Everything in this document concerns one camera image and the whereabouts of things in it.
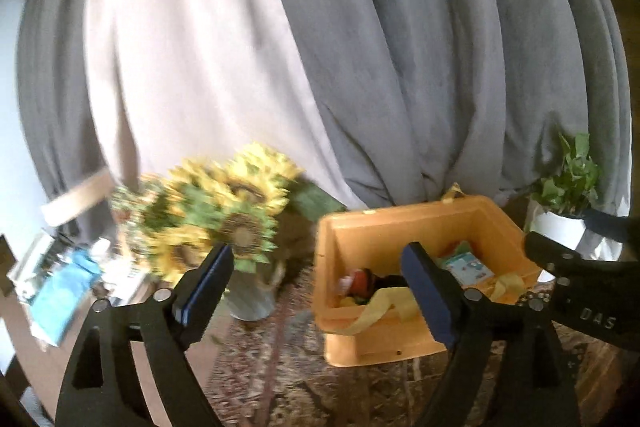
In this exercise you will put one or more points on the blue cloth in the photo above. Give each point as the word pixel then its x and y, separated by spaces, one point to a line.
pixel 60 297

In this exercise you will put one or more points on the grey flower vase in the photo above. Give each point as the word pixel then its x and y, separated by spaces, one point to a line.
pixel 250 302

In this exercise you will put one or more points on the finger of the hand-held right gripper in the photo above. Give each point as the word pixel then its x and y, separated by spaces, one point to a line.
pixel 607 224
pixel 550 257

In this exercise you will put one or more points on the red soft toy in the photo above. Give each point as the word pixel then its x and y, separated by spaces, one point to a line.
pixel 362 280

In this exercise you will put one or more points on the white plant pot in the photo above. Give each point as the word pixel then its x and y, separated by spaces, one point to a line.
pixel 555 227

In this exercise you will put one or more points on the grey curtain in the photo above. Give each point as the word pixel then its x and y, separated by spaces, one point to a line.
pixel 425 57

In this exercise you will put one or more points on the pink egg sponge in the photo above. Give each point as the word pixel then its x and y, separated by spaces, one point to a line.
pixel 345 283

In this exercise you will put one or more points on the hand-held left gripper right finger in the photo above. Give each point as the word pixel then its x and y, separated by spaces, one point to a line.
pixel 430 297

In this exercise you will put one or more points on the green pothos plant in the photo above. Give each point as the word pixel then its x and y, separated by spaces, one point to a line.
pixel 570 187

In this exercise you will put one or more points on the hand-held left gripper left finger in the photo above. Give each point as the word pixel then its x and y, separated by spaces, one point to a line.
pixel 205 292

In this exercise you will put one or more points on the artificial sunflower bouquet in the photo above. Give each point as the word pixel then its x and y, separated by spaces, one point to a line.
pixel 225 207

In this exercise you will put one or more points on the blue tissue packet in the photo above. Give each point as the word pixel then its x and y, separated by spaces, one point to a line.
pixel 467 269

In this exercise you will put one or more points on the pale beige curtain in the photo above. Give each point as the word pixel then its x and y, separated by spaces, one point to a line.
pixel 175 57

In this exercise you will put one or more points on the orange storage box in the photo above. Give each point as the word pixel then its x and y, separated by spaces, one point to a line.
pixel 380 347

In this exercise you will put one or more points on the patterned rug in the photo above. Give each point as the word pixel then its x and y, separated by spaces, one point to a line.
pixel 280 382

